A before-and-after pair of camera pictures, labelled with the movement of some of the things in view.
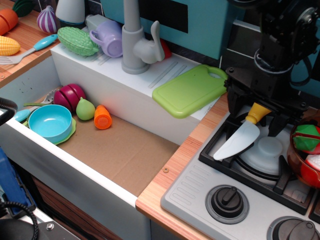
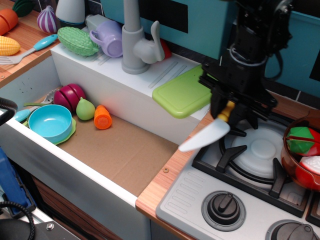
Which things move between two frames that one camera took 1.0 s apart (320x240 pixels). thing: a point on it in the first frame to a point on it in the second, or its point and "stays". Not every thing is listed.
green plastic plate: x=72 y=130 stays
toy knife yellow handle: x=246 y=135 to x=225 y=114
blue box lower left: x=13 y=187 stays
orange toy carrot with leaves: x=9 y=18 stays
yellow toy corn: x=8 y=46 stays
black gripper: x=268 y=89 to x=238 y=78
